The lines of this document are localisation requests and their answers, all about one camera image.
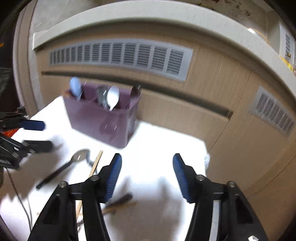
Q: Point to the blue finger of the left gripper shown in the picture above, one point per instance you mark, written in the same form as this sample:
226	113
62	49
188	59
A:
38	146
33	125

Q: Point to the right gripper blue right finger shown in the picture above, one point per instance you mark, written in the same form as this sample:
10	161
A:
186	177

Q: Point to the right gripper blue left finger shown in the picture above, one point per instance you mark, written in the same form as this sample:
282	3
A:
108	177

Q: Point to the wooden chopstick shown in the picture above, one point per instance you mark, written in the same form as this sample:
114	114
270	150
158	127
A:
93	170

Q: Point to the light blue plastic rice paddle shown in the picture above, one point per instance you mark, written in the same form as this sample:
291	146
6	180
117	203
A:
76	87

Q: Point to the metal spoon with white tip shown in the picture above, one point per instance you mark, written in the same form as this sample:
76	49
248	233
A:
101	93

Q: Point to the white textured table cloth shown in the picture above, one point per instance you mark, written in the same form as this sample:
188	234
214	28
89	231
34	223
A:
160	212

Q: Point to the purple plastic utensil holder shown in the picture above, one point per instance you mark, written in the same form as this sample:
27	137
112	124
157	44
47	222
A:
111	127

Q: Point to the wooden cabinet front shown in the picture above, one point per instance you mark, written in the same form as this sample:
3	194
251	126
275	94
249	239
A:
211	104

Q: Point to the dark ladle in holder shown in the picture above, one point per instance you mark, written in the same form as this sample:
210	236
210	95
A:
135	92

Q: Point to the small grey vent grille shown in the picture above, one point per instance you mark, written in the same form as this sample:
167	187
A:
269	109

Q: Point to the long grey vent grille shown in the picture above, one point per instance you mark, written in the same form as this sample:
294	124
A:
157	57

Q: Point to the white speckled countertop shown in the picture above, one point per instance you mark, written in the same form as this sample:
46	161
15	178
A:
179	14

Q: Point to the dark handled utensil on cloth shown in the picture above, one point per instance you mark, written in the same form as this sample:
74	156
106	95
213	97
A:
123	202

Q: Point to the black handled metal spoon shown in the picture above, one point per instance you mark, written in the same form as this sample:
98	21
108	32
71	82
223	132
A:
80	155

